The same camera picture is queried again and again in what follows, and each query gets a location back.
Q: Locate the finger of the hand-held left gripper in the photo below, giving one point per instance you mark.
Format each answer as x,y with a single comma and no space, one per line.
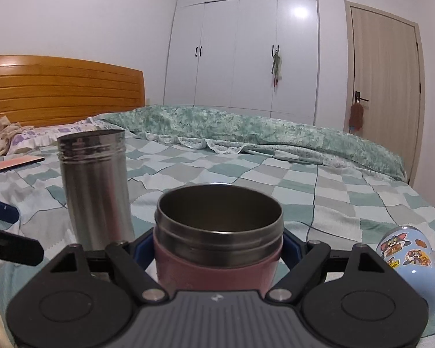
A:
16,248
2,208

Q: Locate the pink flat book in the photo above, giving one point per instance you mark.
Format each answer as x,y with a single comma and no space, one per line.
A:
18,163

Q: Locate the brown plush pendant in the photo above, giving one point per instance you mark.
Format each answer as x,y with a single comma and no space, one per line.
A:
356,118

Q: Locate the white wardrobe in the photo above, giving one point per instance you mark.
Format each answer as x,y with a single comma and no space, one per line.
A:
239,50

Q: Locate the purple floral pillow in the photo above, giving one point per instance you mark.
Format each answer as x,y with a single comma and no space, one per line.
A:
40,136

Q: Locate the light wooden door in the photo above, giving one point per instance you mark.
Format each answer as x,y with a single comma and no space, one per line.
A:
384,72

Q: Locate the wooden headboard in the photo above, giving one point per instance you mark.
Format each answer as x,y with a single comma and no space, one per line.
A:
58,90

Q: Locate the checkered bed sheet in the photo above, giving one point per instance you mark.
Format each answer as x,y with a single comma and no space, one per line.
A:
340,203

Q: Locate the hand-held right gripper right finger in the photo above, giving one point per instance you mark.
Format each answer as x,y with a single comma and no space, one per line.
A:
290,251

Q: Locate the green hanging ornament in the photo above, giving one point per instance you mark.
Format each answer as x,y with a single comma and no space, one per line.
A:
277,68

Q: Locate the pink steel cup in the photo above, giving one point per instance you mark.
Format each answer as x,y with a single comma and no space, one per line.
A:
217,257

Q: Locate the green floral quilt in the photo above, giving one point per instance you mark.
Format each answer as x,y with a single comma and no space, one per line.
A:
261,130

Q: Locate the tall stainless steel cup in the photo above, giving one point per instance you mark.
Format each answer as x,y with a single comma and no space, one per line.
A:
94,195

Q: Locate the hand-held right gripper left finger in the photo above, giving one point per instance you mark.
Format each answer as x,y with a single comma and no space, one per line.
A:
143,252

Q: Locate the blue cartoon sticker cup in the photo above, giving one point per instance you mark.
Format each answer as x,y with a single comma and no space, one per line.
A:
413,264

